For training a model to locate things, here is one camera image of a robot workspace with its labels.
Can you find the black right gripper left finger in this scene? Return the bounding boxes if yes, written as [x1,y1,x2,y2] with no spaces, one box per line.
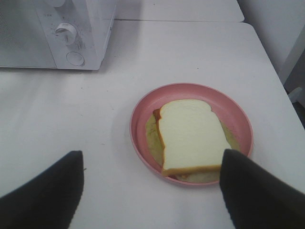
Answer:
[0,151,84,229]

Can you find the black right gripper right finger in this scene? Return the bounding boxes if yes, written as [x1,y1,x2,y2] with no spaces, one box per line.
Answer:
[220,149,305,229]

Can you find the white bread sandwich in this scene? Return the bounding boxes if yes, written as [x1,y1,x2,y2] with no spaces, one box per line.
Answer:
[145,99,240,183]

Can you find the pink round plate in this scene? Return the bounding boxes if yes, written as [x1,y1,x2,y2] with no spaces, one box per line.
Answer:
[129,83,254,187]

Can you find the round door release button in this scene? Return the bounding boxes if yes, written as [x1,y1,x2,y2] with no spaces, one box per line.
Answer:
[66,52,85,66]

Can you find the white microwave door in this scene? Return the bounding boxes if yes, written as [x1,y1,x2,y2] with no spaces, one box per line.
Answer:
[0,0,56,68]

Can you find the white timer knob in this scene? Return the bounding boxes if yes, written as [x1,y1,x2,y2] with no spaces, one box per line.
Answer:
[55,22,78,45]

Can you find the grey cabinet at right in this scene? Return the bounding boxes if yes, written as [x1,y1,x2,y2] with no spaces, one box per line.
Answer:
[279,26,305,107]

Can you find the white microwave oven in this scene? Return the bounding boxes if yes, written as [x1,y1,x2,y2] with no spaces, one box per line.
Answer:
[0,0,117,70]

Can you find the white upper power knob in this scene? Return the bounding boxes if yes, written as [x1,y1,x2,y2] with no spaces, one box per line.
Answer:
[50,0,65,8]

